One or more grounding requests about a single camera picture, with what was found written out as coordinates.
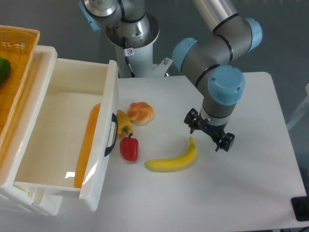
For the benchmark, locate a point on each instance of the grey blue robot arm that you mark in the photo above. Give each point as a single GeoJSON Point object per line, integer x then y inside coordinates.
{"type": "Point", "coordinates": [206, 65]}

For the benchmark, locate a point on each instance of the braided bread roll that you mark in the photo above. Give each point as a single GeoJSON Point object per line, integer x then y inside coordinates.
{"type": "Point", "coordinates": [140, 113]}

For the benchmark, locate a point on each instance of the orange plastic basket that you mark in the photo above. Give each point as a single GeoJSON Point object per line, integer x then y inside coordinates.
{"type": "Point", "coordinates": [17, 45]}

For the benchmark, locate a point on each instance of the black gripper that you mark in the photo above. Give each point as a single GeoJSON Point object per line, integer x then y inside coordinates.
{"type": "Point", "coordinates": [213, 127]}

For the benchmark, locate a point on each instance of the black device at edge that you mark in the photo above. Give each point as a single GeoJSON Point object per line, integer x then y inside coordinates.
{"type": "Point", "coordinates": [301, 208]}

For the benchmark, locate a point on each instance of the red bell pepper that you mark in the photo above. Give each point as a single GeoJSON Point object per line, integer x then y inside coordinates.
{"type": "Point", "coordinates": [129, 148]}

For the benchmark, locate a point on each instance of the green bell pepper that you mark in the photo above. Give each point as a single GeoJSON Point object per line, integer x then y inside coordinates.
{"type": "Point", "coordinates": [5, 68]}

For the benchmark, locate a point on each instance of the yellow banana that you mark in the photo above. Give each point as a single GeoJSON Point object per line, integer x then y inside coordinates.
{"type": "Point", "coordinates": [174, 163]}

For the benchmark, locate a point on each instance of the yellow bell pepper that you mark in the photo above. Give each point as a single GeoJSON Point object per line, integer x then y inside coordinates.
{"type": "Point", "coordinates": [124, 124]}

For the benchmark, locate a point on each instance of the white drawer cabinet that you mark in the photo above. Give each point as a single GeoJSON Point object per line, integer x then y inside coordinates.
{"type": "Point", "coordinates": [13, 196]}

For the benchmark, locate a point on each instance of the white metal table bracket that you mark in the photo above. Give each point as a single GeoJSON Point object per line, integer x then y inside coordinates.
{"type": "Point", "coordinates": [162, 69]}

